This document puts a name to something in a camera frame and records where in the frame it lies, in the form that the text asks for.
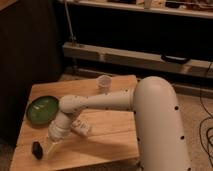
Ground white upper shelf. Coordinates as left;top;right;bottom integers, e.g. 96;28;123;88
57;0;213;19

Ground black flat device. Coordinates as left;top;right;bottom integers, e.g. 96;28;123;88
161;55;190;64

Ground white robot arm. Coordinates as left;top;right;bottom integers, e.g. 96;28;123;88
48;76;191;171

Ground green round bowl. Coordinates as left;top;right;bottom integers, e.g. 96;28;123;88
26;96;59;125

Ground white lotion bottle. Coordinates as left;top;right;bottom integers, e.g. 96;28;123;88
71;119;91;136

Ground black floor cables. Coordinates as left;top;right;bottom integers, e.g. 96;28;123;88
198;61;213;168

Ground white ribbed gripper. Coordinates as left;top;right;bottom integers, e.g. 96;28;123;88
43;119;71;156

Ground black eraser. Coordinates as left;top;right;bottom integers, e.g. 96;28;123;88
32;141;43;160

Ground metal stand pole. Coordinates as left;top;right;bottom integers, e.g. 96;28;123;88
63;0;77;46

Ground white shelf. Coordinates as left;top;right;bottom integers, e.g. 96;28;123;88
62;42;213;79
57;0;213;19

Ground white lower shelf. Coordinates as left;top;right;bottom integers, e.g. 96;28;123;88
62;42;213;79

